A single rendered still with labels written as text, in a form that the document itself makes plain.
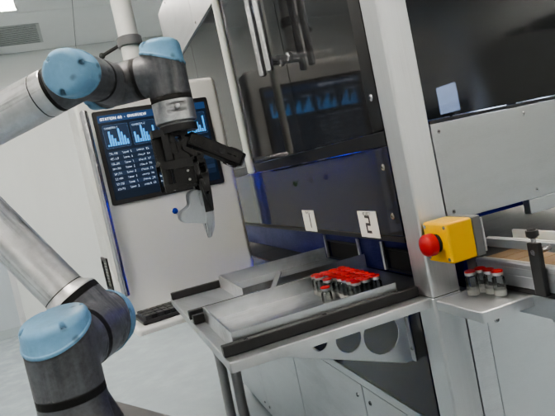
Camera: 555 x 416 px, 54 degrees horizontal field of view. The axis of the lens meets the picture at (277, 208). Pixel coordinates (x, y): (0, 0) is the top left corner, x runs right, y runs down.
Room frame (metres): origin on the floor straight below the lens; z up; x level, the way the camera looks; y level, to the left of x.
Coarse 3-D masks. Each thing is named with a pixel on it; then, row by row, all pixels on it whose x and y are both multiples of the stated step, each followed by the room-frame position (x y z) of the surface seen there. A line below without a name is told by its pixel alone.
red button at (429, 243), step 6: (426, 234) 0.95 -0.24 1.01; (432, 234) 0.95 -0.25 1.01; (420, 240) 0.95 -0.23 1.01; (426, 240) 0.94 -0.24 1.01; (432, 240) 0.93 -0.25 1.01; (438, 240) 0.94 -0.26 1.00; (420, 246) 0.95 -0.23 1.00; (426, 246) 0.94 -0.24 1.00; (432, 246) 0.93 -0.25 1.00; (438, 246) 0.93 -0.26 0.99; (426, 252) 0.94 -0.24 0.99; (432, 252) 0.93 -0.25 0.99; (438, 252) 0.94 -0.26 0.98
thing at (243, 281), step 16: (304, 256) 1.64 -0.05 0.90; (320, 256) 1.66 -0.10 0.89; (240, 272) 1.58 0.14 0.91; (256, 272) 1.59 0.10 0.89; (272, 272) 1.61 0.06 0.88; (288, 272) 1.55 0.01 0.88; (304, 272) 1.37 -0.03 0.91; (224, 288) 1.51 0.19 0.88; (240, 288) 1.32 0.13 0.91; (256, 288) 1.32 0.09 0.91
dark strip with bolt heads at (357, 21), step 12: (348, 0) 1.11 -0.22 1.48; (360, 12) 1.08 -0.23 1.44; (360, 24) 1.08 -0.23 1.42; (360, 36) 1.09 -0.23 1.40; (360, 48) 1.10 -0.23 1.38; (360, 60) 1.11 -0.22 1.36; (372, 72) 1.07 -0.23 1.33; (372, 84) 1.08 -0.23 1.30; (372, 96) 1.09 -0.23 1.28; (372, 108) 1.10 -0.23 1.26; (372, 120) 1.11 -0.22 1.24; (384, 168) 1.09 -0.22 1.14
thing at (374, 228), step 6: (360, 216) 1.22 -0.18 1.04; (372, 216) 1.17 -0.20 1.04; (360, 222) 1.23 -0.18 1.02; (366, 222) 1.20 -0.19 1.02; (372, 222) 1.17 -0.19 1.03; (360, 228) 1.23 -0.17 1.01; (366, 228) 1.21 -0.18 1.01; (372, 228) 1.18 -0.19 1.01; (378, 228) 1.16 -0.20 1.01; (366, 234) 1.21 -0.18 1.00; (372, 234) 1.18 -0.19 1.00; (378, 234) 1.16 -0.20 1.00
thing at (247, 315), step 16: (272, 288) 1.25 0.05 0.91; (288, 288) 1.26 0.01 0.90; (304, 288) 1.27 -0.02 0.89; (384, 288) 1.05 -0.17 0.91; (224, 304) 1.21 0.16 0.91; (240, 304) 1.22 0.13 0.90; (256, 304) 1.23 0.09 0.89; (272, 304) 1.23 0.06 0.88; (288, 304) 1.20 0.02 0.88; (304, 304) 1.17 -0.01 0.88; (320, 304) 1.14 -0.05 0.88; (336, 304) 1.02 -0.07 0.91; (352, 304) 1.03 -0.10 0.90; (208, 320) 1.16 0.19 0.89; (224, 320) 1.17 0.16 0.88; (240, 320) 1.14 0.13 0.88; (256, 320) 1.12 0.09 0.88; (272, 320) 0.98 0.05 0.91; (288, 320) 0.99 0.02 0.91; (224, 336) 1.02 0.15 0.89; (240, 336) 0.96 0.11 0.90
